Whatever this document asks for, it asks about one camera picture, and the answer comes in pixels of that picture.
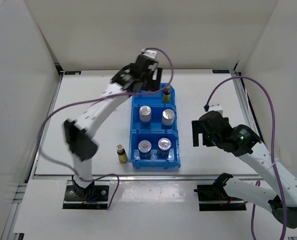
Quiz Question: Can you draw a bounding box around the small amber bottle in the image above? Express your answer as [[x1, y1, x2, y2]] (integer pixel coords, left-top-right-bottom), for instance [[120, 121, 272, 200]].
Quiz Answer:
[[116, 144, 128, 164], [162, 85, 171, 104]]

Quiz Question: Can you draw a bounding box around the tall white blue shaker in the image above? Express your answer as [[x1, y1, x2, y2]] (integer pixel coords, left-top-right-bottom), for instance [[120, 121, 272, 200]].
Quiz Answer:
[[161, 109, 176, 130], [139, 105, 152, 129]]

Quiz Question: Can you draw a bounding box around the red-lid sauce jar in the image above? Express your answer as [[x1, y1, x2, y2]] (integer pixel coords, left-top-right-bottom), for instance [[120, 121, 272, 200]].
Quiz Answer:
[[138, 140, 152, 160], [157, 137, 172, 158]]

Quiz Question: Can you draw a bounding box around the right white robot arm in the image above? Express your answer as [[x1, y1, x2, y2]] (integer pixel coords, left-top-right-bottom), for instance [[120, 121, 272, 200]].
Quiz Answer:
[[191, 110, 297, 229]]

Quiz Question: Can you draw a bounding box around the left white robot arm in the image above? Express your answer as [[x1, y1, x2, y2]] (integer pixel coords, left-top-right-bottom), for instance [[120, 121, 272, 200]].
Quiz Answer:
[[63, 50, 161, 201]]

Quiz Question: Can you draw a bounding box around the blue three-compartment plastic bin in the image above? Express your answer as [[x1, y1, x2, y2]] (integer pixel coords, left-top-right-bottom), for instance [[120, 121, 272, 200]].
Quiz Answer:
[[128, 87, 181, 169]]

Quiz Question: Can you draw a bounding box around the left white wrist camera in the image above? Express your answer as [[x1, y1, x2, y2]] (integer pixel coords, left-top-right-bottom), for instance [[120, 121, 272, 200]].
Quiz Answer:
[[142, 49, 157, 61]]

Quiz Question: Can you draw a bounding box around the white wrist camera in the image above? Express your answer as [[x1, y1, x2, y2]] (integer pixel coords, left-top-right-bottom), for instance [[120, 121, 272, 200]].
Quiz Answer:
[[204, 102, 224, 115], [142, 49, 157, 61]]

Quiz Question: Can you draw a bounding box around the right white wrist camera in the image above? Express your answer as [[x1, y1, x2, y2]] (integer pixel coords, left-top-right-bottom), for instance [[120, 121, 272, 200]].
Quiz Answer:
[[204, 102, 224, 115]]

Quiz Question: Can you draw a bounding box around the right aluminium frame rail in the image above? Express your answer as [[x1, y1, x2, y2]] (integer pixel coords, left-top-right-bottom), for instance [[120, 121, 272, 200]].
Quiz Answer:
[[232, 78, 260, 135]]

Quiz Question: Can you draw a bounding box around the aluminium frame rail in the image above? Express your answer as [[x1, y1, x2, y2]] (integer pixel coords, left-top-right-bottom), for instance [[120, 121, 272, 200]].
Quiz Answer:
[[0, 72, 60, 239], [232, 78, 260, 135]]

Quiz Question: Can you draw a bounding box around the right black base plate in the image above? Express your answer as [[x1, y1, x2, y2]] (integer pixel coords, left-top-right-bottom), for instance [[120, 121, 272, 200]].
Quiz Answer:
[[193, 184, 247, 212]]

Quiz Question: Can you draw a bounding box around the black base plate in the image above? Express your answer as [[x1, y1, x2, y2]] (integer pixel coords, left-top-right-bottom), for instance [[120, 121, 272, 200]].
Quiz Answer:
[[193, 184, 247, 212], [62, 180, 110, 210]]

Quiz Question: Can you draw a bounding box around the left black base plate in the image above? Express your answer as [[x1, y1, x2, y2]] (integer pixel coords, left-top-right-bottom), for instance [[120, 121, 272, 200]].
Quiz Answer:
[[62, 180, 110, 210]]

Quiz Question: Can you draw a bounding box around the aluminium front rail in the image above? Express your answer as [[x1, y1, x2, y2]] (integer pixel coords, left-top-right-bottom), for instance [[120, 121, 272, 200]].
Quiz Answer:
[[30, 174, 263, 181]]

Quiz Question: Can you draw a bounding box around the left aluminium frame rail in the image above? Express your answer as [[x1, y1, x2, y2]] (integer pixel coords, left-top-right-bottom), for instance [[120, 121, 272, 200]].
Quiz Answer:
[[0, 72, 60, 239]]

